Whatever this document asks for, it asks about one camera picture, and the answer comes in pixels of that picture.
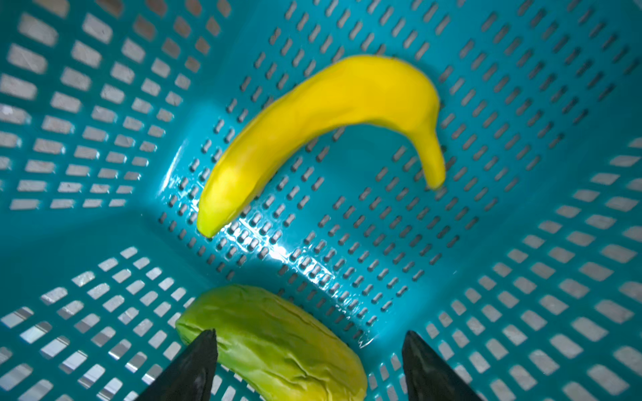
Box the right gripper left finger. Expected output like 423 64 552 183
136 330 218 401

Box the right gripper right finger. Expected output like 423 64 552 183
402 330 481 401

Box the green cucumber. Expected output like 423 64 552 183
176 285 367 400

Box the yellow banana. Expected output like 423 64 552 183
197 54 446 238

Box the teal plastic basket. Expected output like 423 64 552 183
1 1 641 400

